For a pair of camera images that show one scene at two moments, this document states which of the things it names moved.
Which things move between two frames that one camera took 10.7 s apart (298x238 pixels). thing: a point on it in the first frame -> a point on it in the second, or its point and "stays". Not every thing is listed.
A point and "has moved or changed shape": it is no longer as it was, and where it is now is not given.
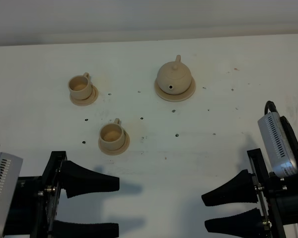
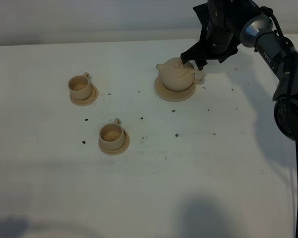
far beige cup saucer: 92,98 stays
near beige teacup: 111,135 stays
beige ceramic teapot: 174,77 has moved or changed shape
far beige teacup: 80,87 stays
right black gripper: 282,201 -> 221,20
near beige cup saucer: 119,150 stays
